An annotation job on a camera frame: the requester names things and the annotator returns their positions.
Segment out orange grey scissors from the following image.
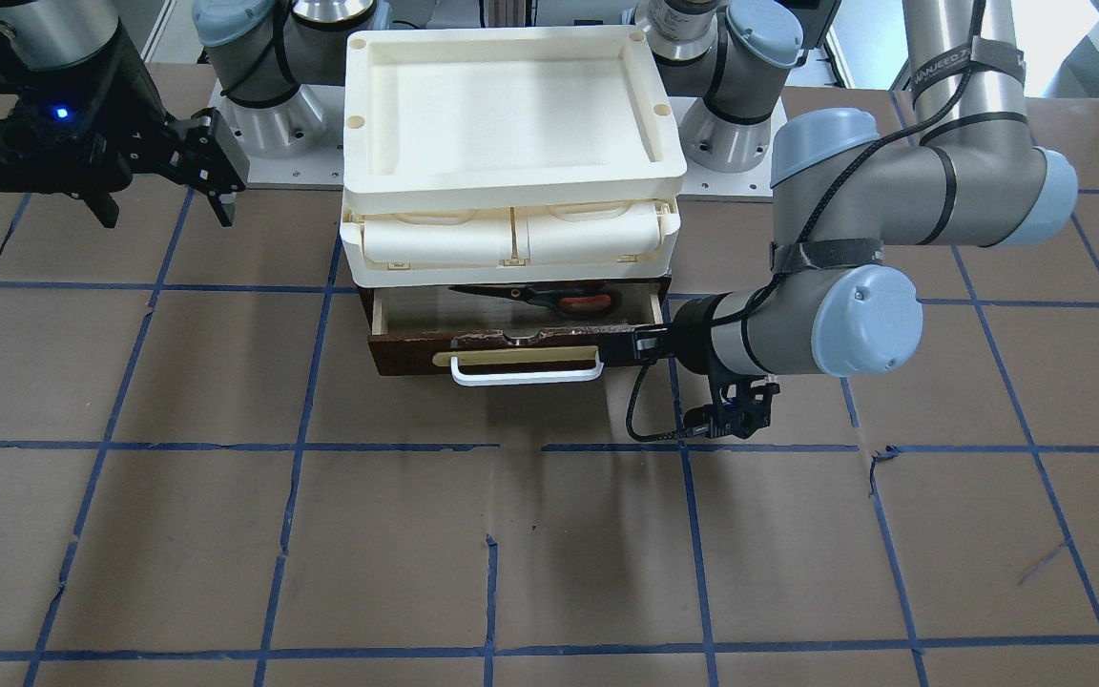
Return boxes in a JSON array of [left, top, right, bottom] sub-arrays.
[[449, 285, 623, 321]]

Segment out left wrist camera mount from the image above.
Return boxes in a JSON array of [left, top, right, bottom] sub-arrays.
[[684, 373, 781, 439]]

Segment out wooden drawer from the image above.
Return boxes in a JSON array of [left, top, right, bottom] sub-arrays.
[[359, 275, 671, 377]]

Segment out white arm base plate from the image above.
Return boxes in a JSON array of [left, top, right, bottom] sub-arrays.
[[209, 84, 344, 193], [671, 95, 795, 199]]

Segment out cream plastic storage box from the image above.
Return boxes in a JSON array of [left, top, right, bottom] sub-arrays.
[[340, 199, 681, 288]]

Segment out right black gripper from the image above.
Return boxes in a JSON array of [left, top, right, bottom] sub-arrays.
[[0, 27, 248, 229]]

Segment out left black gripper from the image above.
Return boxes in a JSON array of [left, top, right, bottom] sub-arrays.
[[599, 299, 721, 375]]

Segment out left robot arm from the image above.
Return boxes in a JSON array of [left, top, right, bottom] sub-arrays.
[[599, 1, 1080, 377]]

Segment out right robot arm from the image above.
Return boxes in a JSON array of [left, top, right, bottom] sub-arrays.
[[0, 1, 391, 229]]

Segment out white drawer handle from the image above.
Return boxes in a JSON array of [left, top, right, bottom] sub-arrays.
[[449, 355, 606, 387]]

